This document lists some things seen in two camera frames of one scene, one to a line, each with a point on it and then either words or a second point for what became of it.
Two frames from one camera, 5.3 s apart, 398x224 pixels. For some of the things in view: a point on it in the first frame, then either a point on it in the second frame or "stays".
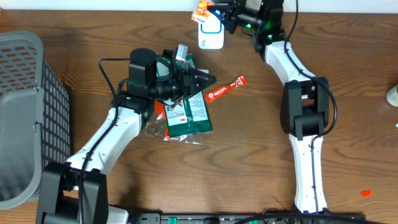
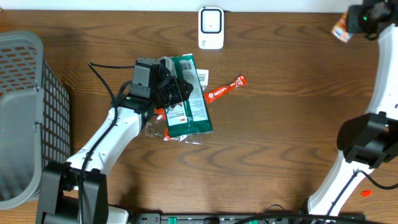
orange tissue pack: x=201 y=10 to x=341 y=30
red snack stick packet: x=240 y=81 stays
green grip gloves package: x=189 y=114 stays
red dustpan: x=158 y=126 stays
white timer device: x=211 y=33 stays
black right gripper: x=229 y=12 to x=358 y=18
